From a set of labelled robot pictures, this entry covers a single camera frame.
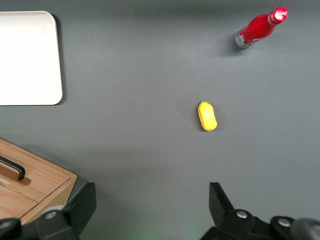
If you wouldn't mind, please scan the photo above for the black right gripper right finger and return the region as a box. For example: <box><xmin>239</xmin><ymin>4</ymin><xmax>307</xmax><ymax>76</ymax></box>
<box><xmin>199</xmin><ymin>182</ymin><xmax>296</xmax><ymax>240</ymax></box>

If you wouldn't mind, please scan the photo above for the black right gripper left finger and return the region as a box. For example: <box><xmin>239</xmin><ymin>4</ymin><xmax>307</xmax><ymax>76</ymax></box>
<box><xmin>23</xmin><ymin>182</ymin><xmax>97</xmax><ymax>240</ymax></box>

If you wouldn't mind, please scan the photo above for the red soda can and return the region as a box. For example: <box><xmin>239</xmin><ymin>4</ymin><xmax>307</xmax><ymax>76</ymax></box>
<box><xmin>234</xmin><ymin>6</ymin><xmax>289</xmax><ymax>49</ymax></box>

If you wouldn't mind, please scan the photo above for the beige rectangular tray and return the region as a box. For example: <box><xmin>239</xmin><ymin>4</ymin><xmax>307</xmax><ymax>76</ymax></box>
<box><xmin>0</xmin><ymin>10</ymin><xmax>64</xmax><ymax>106</ymax></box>

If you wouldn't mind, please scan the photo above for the wooden drawer cabinet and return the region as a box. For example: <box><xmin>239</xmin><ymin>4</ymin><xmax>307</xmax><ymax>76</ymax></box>
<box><xmin>0</xmin><ymin>138</ymin><xmax>78</xmax><ymax>225</ymax></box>

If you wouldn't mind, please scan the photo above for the yellow lemon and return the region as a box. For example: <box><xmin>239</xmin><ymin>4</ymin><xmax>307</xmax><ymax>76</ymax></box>
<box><xmin>197</xmin><ymin>101</ymin><xmax>218</xmax><ymax>132</ymax></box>

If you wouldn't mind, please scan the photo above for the black lower drawer handle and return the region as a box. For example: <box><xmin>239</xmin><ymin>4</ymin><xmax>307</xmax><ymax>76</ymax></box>
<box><xmin>0</xmin><ymin>154</ymin><xmax>26</xmax><ymax>182</ymax></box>

